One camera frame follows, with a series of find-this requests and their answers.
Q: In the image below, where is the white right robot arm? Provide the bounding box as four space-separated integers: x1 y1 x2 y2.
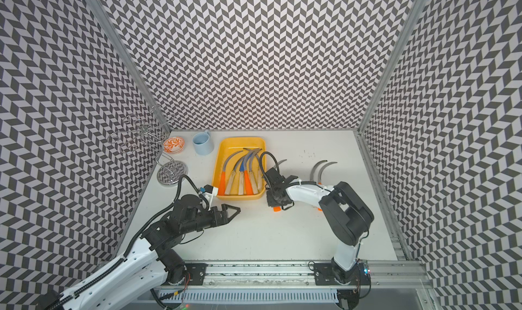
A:
262 167 375 285

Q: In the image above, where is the sickle wooden handle group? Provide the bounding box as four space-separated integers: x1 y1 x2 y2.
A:
225 156 245 195

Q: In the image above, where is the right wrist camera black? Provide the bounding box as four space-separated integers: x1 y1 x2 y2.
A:
266 167 285 185

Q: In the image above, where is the grey sickle wooden handle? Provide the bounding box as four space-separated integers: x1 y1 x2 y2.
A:
249 148 261 195

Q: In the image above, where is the orange patterned white bowl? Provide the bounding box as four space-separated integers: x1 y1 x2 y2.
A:
163 136 186 154

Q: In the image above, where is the yellow plastic storage box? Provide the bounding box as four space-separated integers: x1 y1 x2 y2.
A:
212 137 266 201

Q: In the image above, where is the blue sickle wooden handle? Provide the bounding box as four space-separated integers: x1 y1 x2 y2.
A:
238 151 253 195

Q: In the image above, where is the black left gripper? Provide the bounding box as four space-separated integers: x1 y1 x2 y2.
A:
181 205 241 236

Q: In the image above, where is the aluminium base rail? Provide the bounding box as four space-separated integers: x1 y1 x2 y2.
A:
117 260 429 310

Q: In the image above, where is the light blue ceramic cup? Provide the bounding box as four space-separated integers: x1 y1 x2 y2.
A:
192 130 214 156

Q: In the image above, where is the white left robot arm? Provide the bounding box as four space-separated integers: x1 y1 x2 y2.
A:
37 195 241 309

